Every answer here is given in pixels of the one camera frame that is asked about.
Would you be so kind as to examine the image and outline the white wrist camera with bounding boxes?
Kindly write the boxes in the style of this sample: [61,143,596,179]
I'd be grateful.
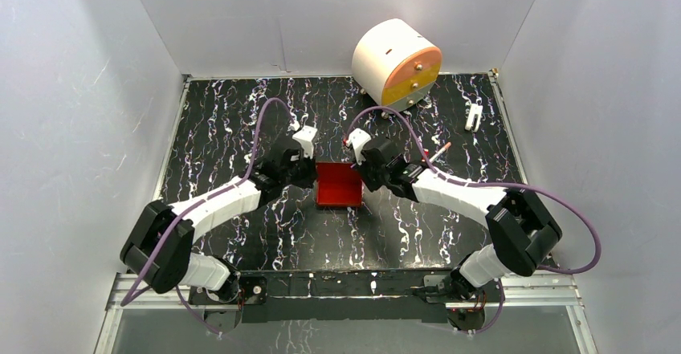
[344,128,372,165]
[292,125,318,159]

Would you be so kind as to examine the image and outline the pink capped white pen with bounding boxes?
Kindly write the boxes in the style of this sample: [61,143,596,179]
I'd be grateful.
[429,142,451,163]

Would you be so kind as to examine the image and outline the white round drawer cabinet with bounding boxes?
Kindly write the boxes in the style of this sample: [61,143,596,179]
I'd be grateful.
[351,18,442,112]

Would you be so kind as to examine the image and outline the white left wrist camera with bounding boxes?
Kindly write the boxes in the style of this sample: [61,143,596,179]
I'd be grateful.
[292,125,318,159]

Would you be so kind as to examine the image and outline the red paper box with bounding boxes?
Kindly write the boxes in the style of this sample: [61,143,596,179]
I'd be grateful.
[316,162,363,208]

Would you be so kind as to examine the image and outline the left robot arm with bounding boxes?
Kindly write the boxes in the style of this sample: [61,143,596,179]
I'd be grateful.
[120,126,317,303]

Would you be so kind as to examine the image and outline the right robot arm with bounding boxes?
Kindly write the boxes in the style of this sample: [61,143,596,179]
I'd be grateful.
[346,130,562,301]

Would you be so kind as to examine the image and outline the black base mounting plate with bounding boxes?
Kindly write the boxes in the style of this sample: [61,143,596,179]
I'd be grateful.
[189,268,500,327]

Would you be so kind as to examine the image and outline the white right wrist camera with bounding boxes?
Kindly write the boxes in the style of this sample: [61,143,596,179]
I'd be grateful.
[344,128,372,165]

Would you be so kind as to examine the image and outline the aluminium frame rail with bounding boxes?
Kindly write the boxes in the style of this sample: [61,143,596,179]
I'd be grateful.
[96,274,597,353]

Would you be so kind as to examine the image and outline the white clip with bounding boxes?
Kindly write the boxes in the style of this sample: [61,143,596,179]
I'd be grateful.
[465,104,483,132]

